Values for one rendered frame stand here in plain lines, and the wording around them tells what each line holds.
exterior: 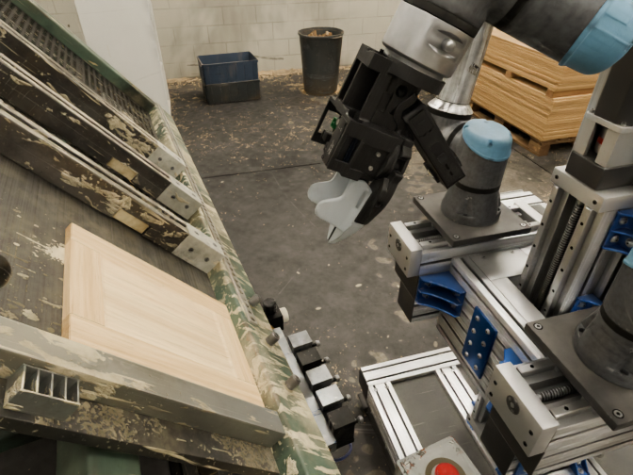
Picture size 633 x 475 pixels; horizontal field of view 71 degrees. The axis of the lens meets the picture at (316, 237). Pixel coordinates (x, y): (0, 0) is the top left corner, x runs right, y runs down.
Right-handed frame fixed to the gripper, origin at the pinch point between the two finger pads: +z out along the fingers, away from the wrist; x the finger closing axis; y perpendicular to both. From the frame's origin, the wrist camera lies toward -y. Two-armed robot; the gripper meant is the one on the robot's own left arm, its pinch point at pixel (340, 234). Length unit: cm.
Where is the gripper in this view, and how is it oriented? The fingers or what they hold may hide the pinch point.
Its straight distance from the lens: 52.7
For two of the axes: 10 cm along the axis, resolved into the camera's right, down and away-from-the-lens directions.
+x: 2.4, 5.8, -7.8
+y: -8.8, -2.1, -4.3
